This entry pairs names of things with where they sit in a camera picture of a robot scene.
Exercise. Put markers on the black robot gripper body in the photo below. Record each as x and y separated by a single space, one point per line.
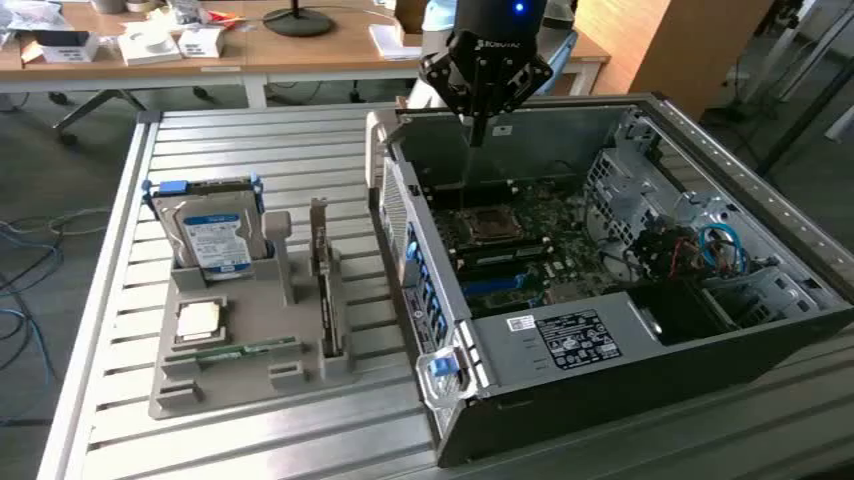
497 30

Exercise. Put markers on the graphics card with silver bracket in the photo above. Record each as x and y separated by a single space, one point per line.
329 300

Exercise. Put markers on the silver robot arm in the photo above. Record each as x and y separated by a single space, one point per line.
421 98

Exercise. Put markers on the white paper stack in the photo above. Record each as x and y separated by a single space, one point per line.
394 42

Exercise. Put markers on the wooden cabinet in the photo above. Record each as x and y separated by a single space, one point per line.
668 50

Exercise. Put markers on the wooden desk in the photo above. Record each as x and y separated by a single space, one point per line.
301 50

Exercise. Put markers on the black round monitor stand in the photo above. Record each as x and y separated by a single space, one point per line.
297 24

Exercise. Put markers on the perforated metal drive cage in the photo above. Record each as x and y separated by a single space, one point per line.
621 200

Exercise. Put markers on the metal CPU socket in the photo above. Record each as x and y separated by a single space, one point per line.
490 223

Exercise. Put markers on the small white box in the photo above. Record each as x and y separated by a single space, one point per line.
201 47

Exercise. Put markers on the blue expansion slot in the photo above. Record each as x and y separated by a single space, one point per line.
494 286

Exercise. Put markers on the flat white box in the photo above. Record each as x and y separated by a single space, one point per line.
137 56

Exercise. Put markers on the hard disk with blue caddy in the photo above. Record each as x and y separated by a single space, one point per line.
210 235

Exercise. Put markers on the grey cup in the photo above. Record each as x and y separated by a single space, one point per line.
109 5

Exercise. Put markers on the grey parts rack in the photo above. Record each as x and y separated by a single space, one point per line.
268 320

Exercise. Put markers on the grey power supply unit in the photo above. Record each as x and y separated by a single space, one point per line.
508 355

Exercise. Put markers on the white box with black lid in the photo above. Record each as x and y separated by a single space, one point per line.
70 52

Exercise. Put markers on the metal disk bay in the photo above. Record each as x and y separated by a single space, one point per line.
768 295

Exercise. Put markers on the blue case latch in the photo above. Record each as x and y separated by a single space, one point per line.
442 367

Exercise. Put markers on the silver CPU chip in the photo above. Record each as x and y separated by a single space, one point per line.
198 320

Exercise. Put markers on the green loose RAM stick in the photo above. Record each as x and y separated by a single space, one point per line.
248 348

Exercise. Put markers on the open black PC case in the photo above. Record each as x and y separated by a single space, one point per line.
601 415

